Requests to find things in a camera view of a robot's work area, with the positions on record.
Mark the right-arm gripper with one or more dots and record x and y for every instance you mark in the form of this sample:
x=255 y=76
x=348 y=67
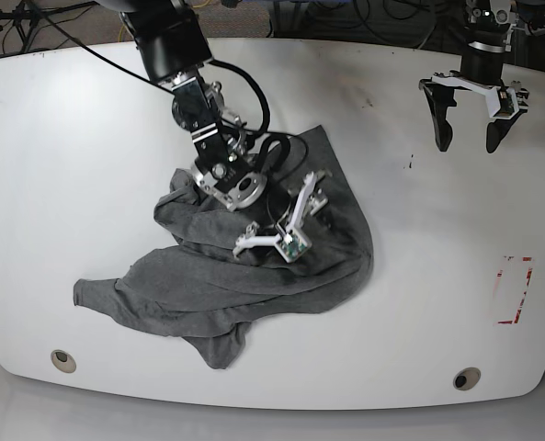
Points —
x=285 y=234

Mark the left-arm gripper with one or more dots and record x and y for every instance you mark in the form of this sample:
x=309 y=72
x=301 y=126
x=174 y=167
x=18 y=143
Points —
x=503 y=103

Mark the grey T-shirt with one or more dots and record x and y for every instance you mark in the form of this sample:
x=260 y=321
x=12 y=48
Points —
x=199 y=291

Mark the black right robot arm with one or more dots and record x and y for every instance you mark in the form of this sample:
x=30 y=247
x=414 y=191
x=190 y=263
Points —
x=235 y=165

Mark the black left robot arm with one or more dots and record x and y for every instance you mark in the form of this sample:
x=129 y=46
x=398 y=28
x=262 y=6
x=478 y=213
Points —
x=485 y=37

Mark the red tape rectangle marking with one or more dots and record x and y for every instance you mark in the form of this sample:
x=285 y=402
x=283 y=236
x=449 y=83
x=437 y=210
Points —
x=511 y=288

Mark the black tripod stand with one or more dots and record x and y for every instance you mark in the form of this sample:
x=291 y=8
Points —
x=26 y=23

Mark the right table cable grommet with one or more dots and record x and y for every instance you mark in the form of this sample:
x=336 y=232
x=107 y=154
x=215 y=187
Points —
x=467 y=379

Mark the table cable grommet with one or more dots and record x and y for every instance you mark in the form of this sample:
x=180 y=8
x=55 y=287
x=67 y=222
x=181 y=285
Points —
x=467 y=379
x=63 y=361

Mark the left table cable grommet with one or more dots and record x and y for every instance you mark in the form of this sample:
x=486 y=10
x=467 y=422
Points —
x=63 y=361

